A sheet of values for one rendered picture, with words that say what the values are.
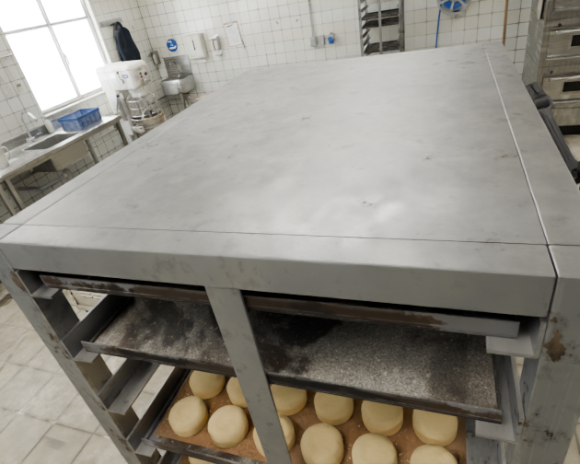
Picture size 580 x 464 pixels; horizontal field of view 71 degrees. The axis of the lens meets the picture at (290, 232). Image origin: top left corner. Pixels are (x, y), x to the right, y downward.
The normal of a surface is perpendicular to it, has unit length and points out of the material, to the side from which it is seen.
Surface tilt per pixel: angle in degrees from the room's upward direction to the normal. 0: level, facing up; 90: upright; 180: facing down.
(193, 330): 0
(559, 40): 90
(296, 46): 90
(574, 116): 91
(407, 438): 0
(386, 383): 0
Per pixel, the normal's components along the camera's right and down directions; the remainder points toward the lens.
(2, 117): 0.94, 0.04
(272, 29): -0.31, 0.55
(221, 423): -0.16, -0.84
